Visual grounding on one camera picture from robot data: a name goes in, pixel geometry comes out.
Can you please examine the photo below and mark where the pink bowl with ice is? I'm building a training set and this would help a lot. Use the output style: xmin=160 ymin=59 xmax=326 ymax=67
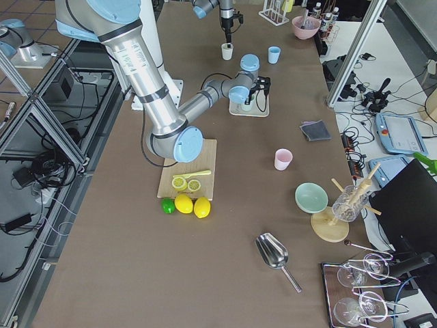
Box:
xmin=292 ymin=16 xmax=321 ymax=40

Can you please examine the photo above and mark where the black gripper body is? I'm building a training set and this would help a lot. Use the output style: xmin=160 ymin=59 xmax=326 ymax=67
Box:
xmin=220 ymin=9 xmax=243 ymax=33
xmin=248 ymin=76 xmax=271 ymax=102

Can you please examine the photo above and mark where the pink plastic cup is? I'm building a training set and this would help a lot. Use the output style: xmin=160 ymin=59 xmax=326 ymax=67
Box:
xmin=274 ymin=148 xmax=293 ymax=171

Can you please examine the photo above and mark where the metal tube in bowl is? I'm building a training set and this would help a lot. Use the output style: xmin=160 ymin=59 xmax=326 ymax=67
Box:
xmin=300 ymin=9 xmax=309 ymax=29

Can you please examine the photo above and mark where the white wire cup rack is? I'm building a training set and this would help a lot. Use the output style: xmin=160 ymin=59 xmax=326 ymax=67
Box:
xmin=258 ymin=0 xmax=290 ymax=26

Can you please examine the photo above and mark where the blue teach pendant tablet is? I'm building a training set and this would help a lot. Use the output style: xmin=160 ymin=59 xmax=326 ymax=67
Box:
xmin=375 ymin=113 xmax=428 ymax=155

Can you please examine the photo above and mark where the wooden mug tree stand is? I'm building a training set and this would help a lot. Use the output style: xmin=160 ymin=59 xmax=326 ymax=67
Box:
xmin=311 ymin=163 xmax=382 ymax=243

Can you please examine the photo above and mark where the cream plastic cup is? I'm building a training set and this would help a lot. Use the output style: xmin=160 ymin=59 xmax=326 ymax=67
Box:
xmin=221 ymin=43 xmax=234 ymax=61

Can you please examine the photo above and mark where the clear glass on stand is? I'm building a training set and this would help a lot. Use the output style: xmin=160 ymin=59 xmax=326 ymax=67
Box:
xmin=332 ymin=185 xmax=369 ymax=222

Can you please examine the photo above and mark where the wine glass on rack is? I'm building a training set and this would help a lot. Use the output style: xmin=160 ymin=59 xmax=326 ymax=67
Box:
xmin=337 ymin=253 xmax=389 ymax=288
xmin=333 ymin=291 xmax=388 ymax=327

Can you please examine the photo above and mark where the green lime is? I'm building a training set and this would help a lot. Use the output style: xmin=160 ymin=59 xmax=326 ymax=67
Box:
xmin=160 ymin=198 xmax=175 ymax=214

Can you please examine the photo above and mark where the wooden cutting board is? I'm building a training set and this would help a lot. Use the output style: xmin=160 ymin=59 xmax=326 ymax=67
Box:
xmin=157 ymin=139 xmax=217 ymax=201

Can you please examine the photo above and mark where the yellow plastic knife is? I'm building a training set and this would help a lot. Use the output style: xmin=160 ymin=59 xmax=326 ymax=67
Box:
xmin=173 ymin=169 xmax=212 ymax=179

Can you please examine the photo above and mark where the green plastic cup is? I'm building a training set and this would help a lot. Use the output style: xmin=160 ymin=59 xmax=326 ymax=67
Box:
xmin=240 ymin=101 xmax=253 ymax=112

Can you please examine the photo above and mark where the grey folded cloth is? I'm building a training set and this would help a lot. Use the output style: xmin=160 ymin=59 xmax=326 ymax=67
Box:
xmin=300 ymin=120 xmax=331 ymax=141

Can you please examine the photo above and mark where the blue plastic cup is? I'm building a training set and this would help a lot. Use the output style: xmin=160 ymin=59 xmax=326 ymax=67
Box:
xmin=268 ymin=46 xmax=281 ymax=64

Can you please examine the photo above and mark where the metal scoop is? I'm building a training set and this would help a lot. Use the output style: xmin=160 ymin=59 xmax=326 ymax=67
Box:
xmin=255 ymin=232 xmax=302 ymax=293

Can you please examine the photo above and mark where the mint green bowl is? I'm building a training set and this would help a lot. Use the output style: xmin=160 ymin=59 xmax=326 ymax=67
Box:
xmin=295 ymin=182 xmax=328 ymax=214

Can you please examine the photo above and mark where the cream plastic tray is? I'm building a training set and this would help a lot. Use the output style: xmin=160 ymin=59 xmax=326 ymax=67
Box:
xmin=229 ymin=91 xmax=270 ymax=118

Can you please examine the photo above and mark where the whole yellow lemon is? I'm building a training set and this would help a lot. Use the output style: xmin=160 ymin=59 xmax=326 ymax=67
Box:
xmin=194 ymin=197 xmax=211 ymax=219
xmin=174 ymin=194 xmax=194 ymax=214

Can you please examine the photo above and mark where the yellow cup on rack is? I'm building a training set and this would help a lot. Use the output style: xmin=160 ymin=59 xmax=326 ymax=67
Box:
xmin=281 ymin=0 xmax=294 ymax=13

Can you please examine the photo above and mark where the lemon half slice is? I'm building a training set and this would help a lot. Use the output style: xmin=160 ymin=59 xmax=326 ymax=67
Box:
xmin=187 ymin=179 xmax=201 ymax=192
xmin=171 ymin=176 xmax=188 ymax=191

